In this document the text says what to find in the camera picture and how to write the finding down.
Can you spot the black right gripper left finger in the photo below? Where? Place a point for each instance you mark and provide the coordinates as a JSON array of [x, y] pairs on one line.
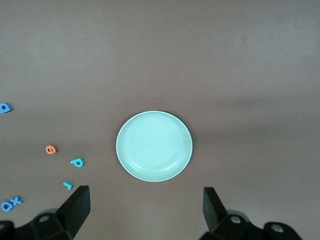
[[72, 215]]

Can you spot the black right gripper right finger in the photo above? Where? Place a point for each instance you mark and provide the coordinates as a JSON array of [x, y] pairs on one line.
[[217, 220]]

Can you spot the teal foam letter r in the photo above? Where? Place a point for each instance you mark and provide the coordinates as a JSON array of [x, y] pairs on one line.
[[67, 185]]

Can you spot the teal foam letter p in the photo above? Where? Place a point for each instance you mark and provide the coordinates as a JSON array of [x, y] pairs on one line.
[[78, 162]]

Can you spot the orange foam letter e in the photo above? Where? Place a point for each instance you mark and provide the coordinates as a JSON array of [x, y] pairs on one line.
[[51, 149]]

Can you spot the blue foam letter x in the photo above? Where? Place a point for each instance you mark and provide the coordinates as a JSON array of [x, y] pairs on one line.
[[16, 200]]

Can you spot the blue foam letter D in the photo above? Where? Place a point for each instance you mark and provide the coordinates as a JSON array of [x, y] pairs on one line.
[[3, 208]]

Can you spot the green plate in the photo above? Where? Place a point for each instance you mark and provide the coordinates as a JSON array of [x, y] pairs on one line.
[[154, 146]]

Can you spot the blue foam letter g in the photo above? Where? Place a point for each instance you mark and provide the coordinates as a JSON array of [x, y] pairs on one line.
[[7, 108]]

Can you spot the brown table cover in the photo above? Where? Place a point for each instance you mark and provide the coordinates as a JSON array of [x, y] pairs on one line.
[[160, 50]]

